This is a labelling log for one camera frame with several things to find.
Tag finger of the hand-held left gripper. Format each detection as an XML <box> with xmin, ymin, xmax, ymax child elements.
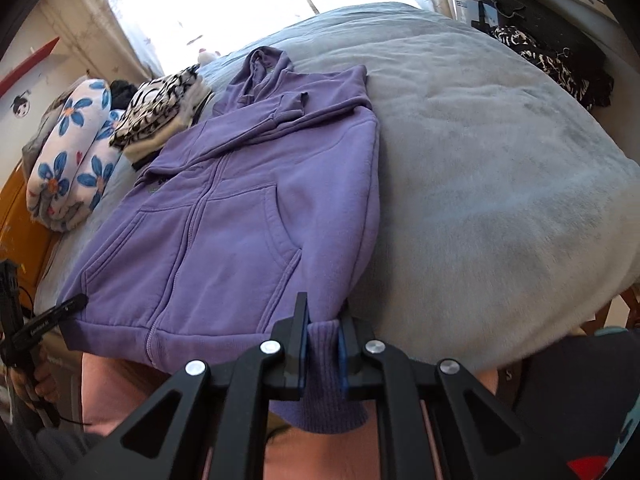
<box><xmin>12</xmin><ymin>294</ymin><xmax>90</xmax><ymax>351</ymax></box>

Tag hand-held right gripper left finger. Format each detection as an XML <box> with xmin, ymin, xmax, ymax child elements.
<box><xmin>75</xmin><ymin>291</ymin><xmax>311</xmax><ymax>480</ymax></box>

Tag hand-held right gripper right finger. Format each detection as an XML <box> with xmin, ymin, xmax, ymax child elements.
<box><xmin>337</xmin><ymin>312</ymin><xmax>551</xmax><ymax>480</ymax></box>

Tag purple zip hoodie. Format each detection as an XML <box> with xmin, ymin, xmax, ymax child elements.
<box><xmin>59</xmin><ymin>46</ymin><xmax>381</xmax><ymax>433</ymax></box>

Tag person's left hand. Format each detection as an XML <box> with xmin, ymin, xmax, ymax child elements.
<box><xmin>12</xmin><ymin>354</ymin><xmax>61</xmax><ymax>404</ymax></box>

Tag person's legs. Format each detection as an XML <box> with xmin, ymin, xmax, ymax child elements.
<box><xmin>80</xmin><ymin>350</ymin><xmax>501</xmax><ymax>480</ymax></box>

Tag blue floral rolled quilt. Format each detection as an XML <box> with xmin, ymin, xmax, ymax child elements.
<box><xmin>25</xmin><ymin>77</ymin><xmax>126</xmax><ymax>233</ymax></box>

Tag grey fleece blanket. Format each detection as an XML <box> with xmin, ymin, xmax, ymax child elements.
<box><xmin>35</xmin><ymin>2</ymin><xmax>640</xmax><ymax>376</ymax></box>

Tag black and white printed garment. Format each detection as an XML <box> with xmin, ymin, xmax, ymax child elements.
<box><xmin>109</xmin><ymin>65</ymin><xmax>203</xmax><ymax>148</ymax></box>

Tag black fuzzy cloth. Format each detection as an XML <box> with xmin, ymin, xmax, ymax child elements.
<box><xmin>110</xmin><ymin>80</ymin><xmax>139</xmax><ymax>108</ymax></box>

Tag person's dark printed clothing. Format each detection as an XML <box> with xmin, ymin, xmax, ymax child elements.
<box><xmin>515</xmin><ymin>329</ymin><xmax>640</xmax><ymax>480</ymax></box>

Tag beige floral curtain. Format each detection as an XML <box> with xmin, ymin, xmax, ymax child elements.
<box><xmin>50</xmin><ymin>0</ymin><xmax>166</xmax><ymax>81</ymax></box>

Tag black and white patterned cloth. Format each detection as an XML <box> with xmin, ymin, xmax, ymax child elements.
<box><xmin>490</xmin><ymin>25</ymin><xmax>613</xmax><ymax>111</ymax></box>

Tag blue and white box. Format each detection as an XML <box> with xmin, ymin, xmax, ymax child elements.
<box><xmin>452</xmin><ymin>0</ymin><xmax>483</xmax><ymax>26</ymax></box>

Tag black bag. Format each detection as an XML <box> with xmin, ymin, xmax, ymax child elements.
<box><xmin>457</xmin><ymin>0</ymin><xmax>613</xmax><ymax>106</ymax></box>

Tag red wall shelf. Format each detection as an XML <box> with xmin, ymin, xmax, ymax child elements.
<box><xmin>0</xmin><ymin>36</ymin><xmax>61</xmax><ymax>96</ymax></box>

